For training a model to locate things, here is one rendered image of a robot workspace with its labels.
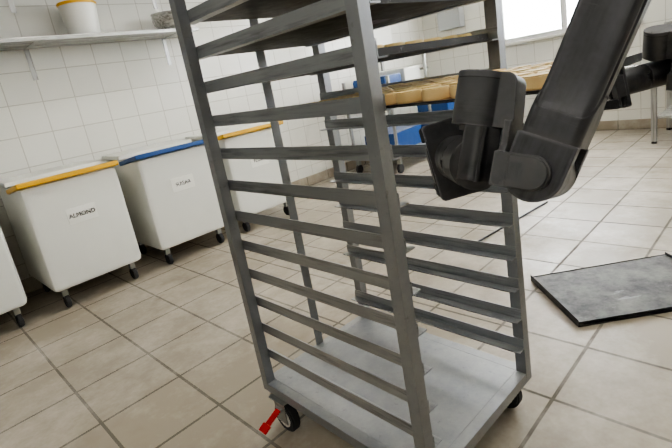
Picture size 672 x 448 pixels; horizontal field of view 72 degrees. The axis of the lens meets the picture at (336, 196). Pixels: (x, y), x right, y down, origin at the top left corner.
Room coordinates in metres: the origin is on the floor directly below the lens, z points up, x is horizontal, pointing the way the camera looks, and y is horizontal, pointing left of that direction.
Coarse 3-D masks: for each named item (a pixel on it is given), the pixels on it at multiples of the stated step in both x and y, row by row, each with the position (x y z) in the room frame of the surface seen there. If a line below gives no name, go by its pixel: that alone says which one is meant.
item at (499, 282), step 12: (348, 252) 1.56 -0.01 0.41; (360, 252) 1.53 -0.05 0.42; (372, 252) 1.48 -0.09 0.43; (408, 264) 1.37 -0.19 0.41; (420, 264) 1.33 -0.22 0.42; (432, 264) 1.30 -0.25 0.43; (444, 264) 1.26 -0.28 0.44; (444, 276) 1.24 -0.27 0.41; (456, 276) 1.23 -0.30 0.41; (468, 276) 1.20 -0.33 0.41; (480, 276) 1.18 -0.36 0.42; (492, 276) 1.15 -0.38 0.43; (504, 276) 1.12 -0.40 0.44; (492, 288) 1.12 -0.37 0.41; (504, 288) 1.11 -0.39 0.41; (516, 288) 1.10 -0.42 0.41
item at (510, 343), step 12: (360, 300) 1.54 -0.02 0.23; (372, 300) 1.51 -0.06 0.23; (384, 300) 1.47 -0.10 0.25; (420, 312) 1.35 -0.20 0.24; (432, 312) 1.32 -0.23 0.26; (432, 324) 1.29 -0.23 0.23; (444, 324) 1.28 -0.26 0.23; (456, 324) 1.25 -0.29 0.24; (468, 324) 1.22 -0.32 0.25; (468, 336) 1.20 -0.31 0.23; (480, 336) 1.19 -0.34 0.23; (492, 336) 1.16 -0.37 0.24; (504, 336) 1.13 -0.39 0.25; (504, 348) 1.11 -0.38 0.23; (516, 348) 1.10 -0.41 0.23
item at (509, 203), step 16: (496, 0) 1.10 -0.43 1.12; (496, 16) 1.10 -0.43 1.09; (496, 48) 1.10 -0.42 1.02; (496, 64) 1.10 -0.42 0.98; (512, 208) 1.10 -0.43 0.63; (512, 240) 1.10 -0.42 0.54; (512, 272) 1.11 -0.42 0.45; (512, 304) 1.11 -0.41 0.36; (528, 352) 1.11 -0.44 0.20; (528, 368) 1.11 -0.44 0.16
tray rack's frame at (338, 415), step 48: (192, 48) 1.27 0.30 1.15; (192, 96) 1.28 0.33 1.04; (336, 144) 1.56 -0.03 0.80; (240, 240) 1.28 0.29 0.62; (240, 288) 1.28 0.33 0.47; (384, 336) 1.40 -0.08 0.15; (432, 336) 1.35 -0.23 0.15; (288, 384) 1.24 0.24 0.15; (432, 384) 1.12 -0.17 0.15; (480, 384) 1.09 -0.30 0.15; (336, 432) 1.03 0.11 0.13; (384, 432) 0.98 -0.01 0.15; (432, 432) 0.95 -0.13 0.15; (480, 432) 0.93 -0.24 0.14
